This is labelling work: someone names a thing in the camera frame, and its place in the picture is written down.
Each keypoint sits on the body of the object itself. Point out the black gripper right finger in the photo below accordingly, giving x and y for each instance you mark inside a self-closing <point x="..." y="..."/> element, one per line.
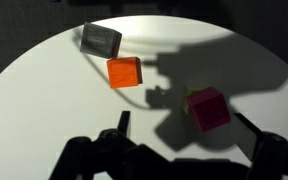
<point x="267" y="151"/>

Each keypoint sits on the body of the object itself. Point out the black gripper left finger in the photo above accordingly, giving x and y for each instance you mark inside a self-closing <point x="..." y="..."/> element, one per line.
<point x="112" y="152"/>

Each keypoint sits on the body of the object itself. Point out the pink block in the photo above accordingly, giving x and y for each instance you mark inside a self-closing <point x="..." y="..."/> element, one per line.
<point x="208" y="109"/>

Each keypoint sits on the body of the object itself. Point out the orange block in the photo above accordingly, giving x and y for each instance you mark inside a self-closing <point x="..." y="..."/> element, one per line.
<point x="124" y="72"/>

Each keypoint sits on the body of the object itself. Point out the lime green block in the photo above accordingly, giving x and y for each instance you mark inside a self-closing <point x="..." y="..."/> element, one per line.
<point x="187" y="91"/>

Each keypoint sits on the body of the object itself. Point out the grey block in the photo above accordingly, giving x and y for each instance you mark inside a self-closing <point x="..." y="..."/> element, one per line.
<point x="100" y="41"/>

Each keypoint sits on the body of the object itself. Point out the round white table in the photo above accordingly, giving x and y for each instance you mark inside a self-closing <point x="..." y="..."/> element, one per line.
<point x="54" y="92"/>

